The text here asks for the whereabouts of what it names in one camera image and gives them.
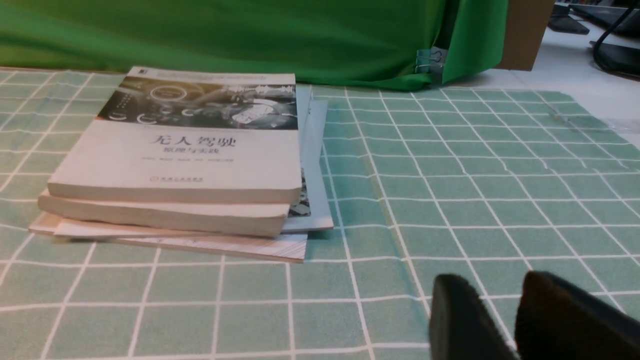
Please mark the white top book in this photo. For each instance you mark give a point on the white top book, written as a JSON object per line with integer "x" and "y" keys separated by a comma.
{"x": 189, "y": 137}

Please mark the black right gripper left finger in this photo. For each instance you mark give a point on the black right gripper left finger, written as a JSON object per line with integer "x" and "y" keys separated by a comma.
{"x": 460, "y": 326}

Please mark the green backdrop cloth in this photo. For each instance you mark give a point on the green backdrop cloth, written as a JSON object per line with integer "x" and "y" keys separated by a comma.
{"x": 352, "y": 43}

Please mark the brown cardboard panel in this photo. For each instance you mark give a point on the brown cardboard panel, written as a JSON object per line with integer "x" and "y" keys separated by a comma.
{"x": 526, "y": 24}

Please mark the white striped bottom booklet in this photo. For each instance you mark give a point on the white striped bottom booklet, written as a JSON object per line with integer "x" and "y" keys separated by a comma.
{"x": 285, "y": 247}

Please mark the metal binder clip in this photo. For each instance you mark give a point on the metal binder clip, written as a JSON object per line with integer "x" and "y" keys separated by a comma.
{"x": 430, "y": 61}

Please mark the grey thin booklet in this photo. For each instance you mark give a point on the grey thin booklet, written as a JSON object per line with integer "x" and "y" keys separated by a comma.
{"x": 312, "y": 210}

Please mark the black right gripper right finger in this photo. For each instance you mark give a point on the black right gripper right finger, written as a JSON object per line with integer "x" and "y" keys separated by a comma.
{"x": 557, "y": 320}

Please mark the white book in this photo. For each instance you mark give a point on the white book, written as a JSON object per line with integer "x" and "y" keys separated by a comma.
{"x": 189, "y": 137}
{"x": 247, "y": 219}

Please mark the green checked tablecloth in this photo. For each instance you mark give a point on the green checked tablecloth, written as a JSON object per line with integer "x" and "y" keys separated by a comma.
{"x": 483, "y": 183}

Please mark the black monitor stand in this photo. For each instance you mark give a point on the black monitor stand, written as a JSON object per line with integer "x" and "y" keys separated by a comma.
{"x": 560, "y": 21}

